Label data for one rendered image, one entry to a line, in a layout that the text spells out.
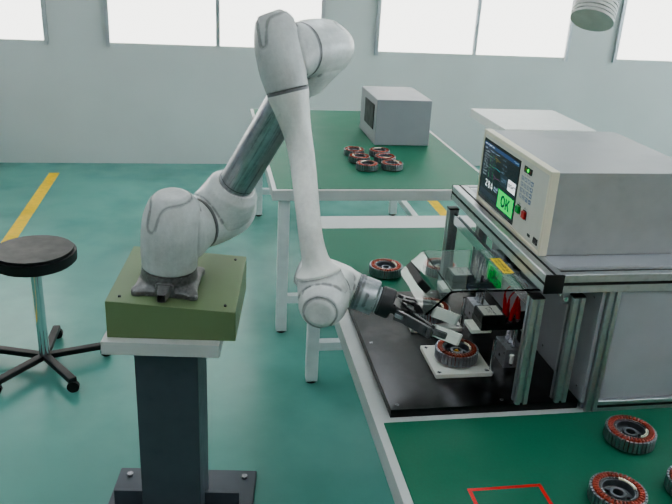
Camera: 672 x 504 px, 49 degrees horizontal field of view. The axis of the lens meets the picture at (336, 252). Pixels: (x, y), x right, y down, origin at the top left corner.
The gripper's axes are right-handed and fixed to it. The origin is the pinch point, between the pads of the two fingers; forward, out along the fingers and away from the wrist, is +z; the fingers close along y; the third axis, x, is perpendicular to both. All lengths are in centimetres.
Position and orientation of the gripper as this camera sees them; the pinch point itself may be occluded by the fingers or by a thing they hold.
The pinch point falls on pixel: (454, 328)
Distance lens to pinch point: 184.5
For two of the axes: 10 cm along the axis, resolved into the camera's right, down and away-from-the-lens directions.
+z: 9.3, 3.5, -0.2
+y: -1.2, 2.6, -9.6
